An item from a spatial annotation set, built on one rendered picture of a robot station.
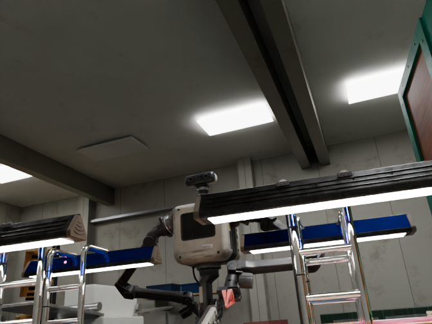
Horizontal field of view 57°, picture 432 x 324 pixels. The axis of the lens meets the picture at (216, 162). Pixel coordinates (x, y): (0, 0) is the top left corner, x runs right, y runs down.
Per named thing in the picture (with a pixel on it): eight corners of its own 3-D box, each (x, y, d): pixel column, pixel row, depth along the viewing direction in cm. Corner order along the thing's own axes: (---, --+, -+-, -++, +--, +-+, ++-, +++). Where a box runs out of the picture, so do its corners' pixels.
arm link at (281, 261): (315, 265, 195) (315, 248, 190) (318, 273, 190) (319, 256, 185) (227, 274, 196) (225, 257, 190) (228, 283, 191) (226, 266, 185)
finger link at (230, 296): (229, 299, 166) (232, 286, 175) (213, 301, 167) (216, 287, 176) (233, 313, 168) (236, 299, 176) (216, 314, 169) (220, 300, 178)
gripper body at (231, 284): (238, 287, 173) (240, 277, 180) (215, 290, 175) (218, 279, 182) (241, 299, 175) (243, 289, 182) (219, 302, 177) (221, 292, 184)
